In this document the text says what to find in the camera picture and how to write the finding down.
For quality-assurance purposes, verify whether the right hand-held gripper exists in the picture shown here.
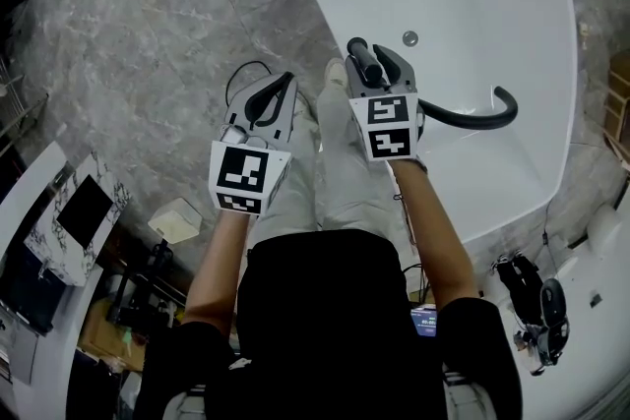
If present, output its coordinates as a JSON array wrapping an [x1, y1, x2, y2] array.
[[345, 44, 426, 162]]

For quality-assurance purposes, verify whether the person's right forearm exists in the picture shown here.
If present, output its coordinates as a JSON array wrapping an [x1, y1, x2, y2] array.
[[387, 158, 481, 314]]

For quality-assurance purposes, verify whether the metal wire rack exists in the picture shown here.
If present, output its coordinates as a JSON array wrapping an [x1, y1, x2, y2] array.
[[0, 53, 53, 149]]

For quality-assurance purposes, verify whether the black trolley frame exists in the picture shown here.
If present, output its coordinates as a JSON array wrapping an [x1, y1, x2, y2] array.
[[104, 239, 189, 327]]

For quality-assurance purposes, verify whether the person's black shirt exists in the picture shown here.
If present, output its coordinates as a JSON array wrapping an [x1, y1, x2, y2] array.
[[140, 230, 523, 420]]

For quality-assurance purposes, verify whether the black square hob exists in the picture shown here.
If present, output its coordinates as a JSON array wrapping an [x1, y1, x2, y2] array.
[[55, 174, 114, 251]]

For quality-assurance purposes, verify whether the person's left grey shoulder strap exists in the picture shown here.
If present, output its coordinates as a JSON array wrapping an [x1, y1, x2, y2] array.
[[161, 387, 209, 420]]

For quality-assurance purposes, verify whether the white counter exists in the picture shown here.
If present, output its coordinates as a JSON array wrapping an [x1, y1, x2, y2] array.
[[0, 140, 78, 262]]

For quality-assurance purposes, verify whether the thin black cable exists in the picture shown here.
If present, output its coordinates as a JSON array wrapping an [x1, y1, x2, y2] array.
[[392, 191, 419, 247]]

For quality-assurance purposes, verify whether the white ceramic fixture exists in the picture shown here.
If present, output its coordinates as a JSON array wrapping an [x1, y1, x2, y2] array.
[[465, 204, 630, 420]]

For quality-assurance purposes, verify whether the small waist screen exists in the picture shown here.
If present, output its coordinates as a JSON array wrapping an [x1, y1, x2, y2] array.
[[409, 306, 439, 339]]

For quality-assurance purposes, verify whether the marble pattern cabinet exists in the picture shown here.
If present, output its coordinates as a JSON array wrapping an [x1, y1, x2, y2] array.
[[23, 150, 133, 285]]

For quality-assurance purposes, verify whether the person's right white shoe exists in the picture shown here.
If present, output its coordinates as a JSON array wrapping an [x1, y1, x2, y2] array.
[[323, 57, 349, 89]]

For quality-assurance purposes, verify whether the cream plastic box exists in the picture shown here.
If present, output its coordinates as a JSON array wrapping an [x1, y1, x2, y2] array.
[[147, 197, 203, 246]]

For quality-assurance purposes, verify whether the person's right grey shoulder strap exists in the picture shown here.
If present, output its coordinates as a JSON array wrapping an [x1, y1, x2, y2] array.
[[441, 362, 496, 420]]

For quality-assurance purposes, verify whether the black head camera harness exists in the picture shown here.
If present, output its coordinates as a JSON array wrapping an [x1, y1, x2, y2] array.
[[490, 249, 572, 378]]

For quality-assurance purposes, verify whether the white bathtub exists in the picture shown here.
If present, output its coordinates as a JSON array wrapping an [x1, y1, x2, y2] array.
[[269, 0, 579, 246]]

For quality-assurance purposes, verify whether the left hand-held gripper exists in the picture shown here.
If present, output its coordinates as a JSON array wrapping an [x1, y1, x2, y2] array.
[[209, 72, 299, 216]]

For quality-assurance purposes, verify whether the person's left forearm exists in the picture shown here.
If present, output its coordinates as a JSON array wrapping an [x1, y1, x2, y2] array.
[[182, 210, 260, 335]]

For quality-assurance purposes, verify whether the person's grey shoulder strap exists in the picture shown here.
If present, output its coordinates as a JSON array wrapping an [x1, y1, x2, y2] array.
[[441, 362, 496, 420], [161, 387, 209, 420]]

